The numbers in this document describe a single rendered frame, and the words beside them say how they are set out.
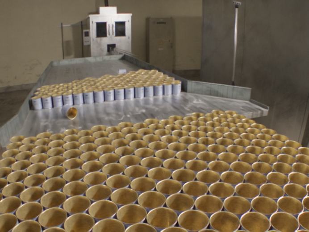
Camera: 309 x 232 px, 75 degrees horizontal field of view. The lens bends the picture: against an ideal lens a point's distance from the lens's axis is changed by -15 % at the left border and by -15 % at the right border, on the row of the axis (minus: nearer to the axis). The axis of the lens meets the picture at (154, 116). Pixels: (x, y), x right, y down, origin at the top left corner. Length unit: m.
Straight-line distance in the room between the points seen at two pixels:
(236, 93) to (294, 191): 1.14
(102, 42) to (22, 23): 2.77
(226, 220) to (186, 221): 0.09
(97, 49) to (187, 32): 3.59
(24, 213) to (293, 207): 0.69
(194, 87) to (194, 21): 6.86
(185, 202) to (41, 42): 7.16
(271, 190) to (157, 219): 0.32
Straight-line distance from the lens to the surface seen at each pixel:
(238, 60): 3.70
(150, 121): 1.10
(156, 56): 7.59
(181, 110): 1.42
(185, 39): 8.38
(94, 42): 6.03
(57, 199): 0.66
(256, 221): 0.59
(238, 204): 0.62
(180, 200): 0.61
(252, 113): 1.52
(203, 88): 1.77
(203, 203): 0.61
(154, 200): 0.62
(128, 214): 0.59
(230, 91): 1.74
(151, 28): 7.48
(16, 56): 7.68
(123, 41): 6.14
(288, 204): 0.67
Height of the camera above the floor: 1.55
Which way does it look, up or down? 21 degrees down
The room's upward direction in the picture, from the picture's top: straight up
